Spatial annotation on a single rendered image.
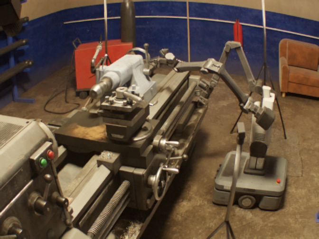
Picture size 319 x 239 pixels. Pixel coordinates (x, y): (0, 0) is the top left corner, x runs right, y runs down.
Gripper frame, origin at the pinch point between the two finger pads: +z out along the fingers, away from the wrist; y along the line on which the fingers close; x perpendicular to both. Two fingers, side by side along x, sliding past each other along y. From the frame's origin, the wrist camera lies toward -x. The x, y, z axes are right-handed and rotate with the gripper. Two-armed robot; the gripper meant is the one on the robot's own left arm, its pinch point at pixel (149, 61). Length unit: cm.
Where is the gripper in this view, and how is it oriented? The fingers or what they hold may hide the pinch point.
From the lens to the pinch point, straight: 256.2
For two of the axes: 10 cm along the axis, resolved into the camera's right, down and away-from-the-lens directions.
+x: 0.3, 9.0, 4.4
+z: -9.5, -1.1, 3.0
